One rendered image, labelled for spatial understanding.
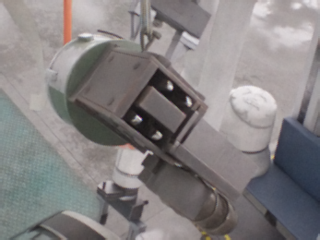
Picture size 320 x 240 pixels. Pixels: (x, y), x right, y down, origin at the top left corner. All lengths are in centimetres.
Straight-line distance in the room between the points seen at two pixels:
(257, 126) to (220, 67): 37
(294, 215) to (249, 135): 30
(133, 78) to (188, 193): 15
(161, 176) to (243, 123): 97
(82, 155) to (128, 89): 202
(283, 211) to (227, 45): 65
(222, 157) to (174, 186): 7
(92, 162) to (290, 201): 117
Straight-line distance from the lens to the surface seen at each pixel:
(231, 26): 117
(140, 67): 49
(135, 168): 127
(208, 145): 53
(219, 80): 120
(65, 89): 60
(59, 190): 234
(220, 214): 67
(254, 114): 149
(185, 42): 86
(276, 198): 162
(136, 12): 81
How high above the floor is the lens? 178
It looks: 42 degrees down
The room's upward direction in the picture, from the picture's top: straight up
